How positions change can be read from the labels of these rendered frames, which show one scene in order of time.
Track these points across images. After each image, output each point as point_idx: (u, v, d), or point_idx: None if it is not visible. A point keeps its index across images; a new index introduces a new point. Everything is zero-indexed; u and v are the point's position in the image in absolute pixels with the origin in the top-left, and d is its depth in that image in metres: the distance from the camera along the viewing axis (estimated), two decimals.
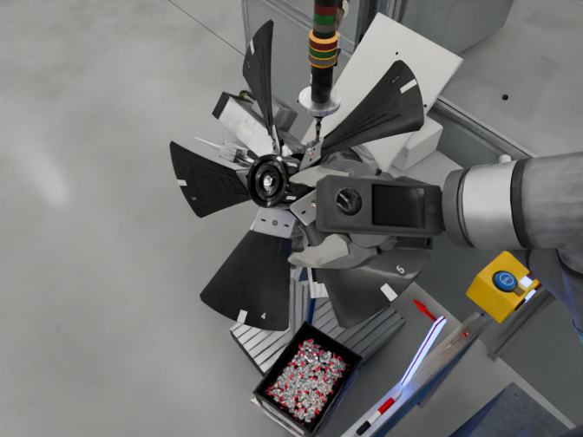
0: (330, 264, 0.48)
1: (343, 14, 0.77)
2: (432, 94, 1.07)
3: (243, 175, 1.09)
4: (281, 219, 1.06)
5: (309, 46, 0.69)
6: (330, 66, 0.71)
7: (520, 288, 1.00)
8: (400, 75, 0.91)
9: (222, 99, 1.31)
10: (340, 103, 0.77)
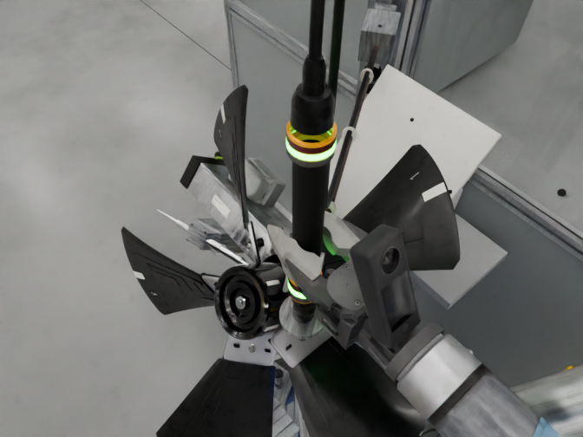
0: (292, 267, 0.49)
1: None
2: (459, 179, 0.81)
3: (211, 281, 0.83)
4: (260, 343, 0.81)
5: (288, 283, 0.59)
6: None
7: None
8: (421, 172, 0.66)
9: (192, 165, 1.05)
10: (326, 320, 0.67)
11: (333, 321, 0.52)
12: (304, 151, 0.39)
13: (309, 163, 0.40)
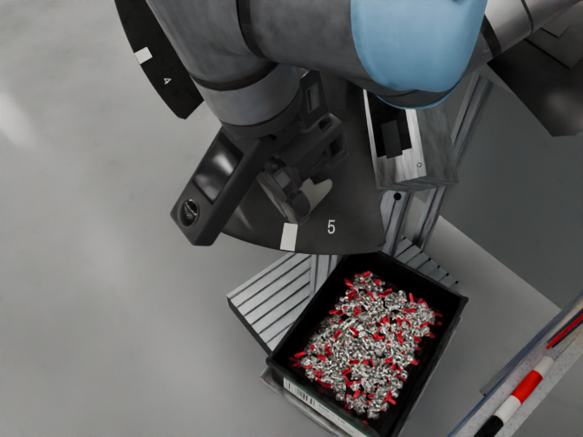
0: (297, 220, 0.47)
1: None
2: None
3: None
4: None
5: None
6: None
7: None
8: None
9: None
10: None
11: (331, 143, 0.43)
12: None
13: None
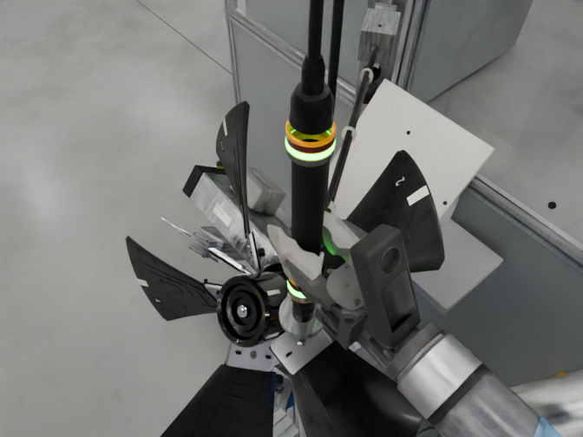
0: (292, 267, 0.49)
1: None
2: (454, 191, 0.84)
3: (252, 244, 0.80)
4: None
5: (287, 282, 0.59)
6: None
7: None
8: None
9: (194, 174, 1.08)
10: (325, 319, 0.67)
11: (333, 321, 0.52)
12: (304, 150, 0.39)
13: (308, 162, 0.40)
